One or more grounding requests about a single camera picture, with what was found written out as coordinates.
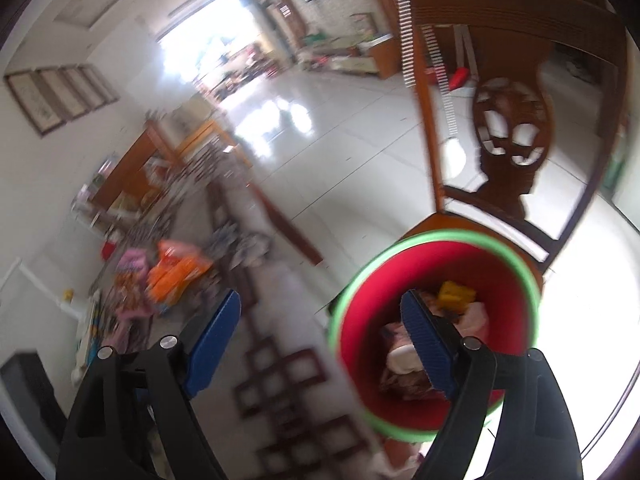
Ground purple noodle snack bag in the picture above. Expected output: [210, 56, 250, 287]
[112, 248, 154, 320]

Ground orange snack bag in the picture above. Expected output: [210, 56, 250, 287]
[146, 240, 214, 307]

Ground red green trash bin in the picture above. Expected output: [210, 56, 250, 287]
[328, 230, 541, 442]

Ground white blue paper box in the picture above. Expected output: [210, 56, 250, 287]
[70, 289, 104, 387]

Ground white bottle yellow cap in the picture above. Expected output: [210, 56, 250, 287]
[58, 288, 85, 321]

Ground crumpled brown paper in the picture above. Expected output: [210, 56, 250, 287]
[203, 224, 272, 269]

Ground wooden bench sofa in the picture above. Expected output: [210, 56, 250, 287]
[89, 119, 238, 211]

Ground low TV cabinet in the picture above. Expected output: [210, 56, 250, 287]
[296, 34, 401, 80]

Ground wooden chair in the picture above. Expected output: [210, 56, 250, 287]
[397, 0, 628, 276]

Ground framed wall pictures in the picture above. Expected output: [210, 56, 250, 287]
[3, 64, 119, 136]

